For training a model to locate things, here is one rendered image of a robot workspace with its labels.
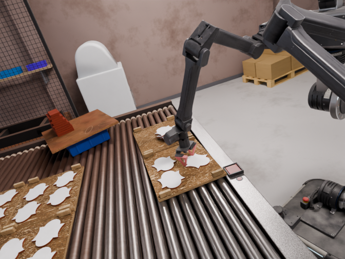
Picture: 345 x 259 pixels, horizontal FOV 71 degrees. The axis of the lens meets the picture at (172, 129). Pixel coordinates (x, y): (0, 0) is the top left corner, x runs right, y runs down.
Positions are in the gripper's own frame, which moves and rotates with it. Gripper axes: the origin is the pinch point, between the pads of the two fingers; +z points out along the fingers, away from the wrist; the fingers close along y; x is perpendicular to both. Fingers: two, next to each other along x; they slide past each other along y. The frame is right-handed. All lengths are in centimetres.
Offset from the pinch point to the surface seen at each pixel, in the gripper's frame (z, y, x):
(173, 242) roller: 3.3, 47.3, 14.9
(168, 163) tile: 0.2, 5.3, -10.1
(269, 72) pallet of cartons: 60, -357, -16
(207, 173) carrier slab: 1.1, 8.5, 14.3
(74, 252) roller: 4, 64, -23
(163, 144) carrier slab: 0.7, -13.8, -24.8
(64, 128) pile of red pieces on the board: -14, -4, -104
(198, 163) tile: 0.1, 2.3, 7.3
